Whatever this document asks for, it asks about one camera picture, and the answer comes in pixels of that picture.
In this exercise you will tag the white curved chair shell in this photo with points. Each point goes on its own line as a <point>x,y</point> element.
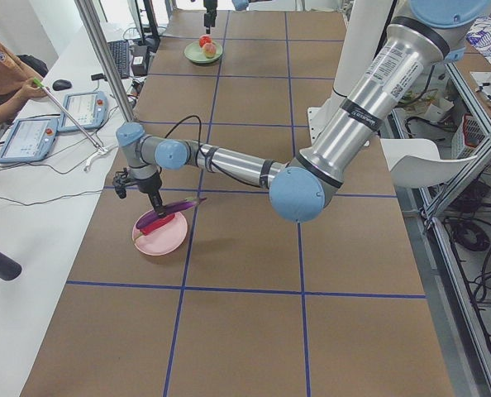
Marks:
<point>416,163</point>

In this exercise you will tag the far teach pendant tablet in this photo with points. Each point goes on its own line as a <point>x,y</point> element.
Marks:
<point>89,109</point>

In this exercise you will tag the aluminium frame post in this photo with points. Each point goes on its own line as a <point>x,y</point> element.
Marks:
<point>90,20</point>

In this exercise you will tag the red yellow pomegranate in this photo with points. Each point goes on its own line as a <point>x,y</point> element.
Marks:
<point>204,39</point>

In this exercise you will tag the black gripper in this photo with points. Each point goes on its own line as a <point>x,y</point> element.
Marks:
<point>208,7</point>
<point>150,186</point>

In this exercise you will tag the black keyboard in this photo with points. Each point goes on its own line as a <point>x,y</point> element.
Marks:
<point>121,55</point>

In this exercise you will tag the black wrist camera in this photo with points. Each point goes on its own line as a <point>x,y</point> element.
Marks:
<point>121,180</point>

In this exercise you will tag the black computer mouse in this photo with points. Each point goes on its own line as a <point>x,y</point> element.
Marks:
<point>61,84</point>

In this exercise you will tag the pink plate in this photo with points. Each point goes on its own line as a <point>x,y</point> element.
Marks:
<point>163,239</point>

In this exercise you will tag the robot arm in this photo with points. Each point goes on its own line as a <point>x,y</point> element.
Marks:
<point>420,34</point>
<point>241,5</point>

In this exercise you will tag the teach pendant tablet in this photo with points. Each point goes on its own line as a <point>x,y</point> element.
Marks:
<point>89,109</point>
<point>29,140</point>

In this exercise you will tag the red chili pepper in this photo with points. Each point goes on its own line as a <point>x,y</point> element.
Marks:
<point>146,231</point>

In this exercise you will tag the black box on table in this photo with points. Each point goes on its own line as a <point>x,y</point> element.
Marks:
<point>140,60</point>

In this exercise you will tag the near teach pendant tablet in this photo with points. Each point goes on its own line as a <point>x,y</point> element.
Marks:
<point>29,140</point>

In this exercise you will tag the silver reacher grabber stick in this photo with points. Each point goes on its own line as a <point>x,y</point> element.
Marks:
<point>69,123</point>

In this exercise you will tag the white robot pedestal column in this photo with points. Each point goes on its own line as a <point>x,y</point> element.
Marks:
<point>365,35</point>

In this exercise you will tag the person in brown shirt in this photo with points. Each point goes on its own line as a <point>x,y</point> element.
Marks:
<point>17,84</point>

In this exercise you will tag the yellow pink peach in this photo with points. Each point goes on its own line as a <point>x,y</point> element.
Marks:
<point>209,50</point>

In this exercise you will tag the purple eggplant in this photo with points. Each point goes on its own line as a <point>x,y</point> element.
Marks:
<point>172,209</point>

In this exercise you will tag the green plate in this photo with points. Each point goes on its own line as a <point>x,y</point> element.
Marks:
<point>194,54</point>

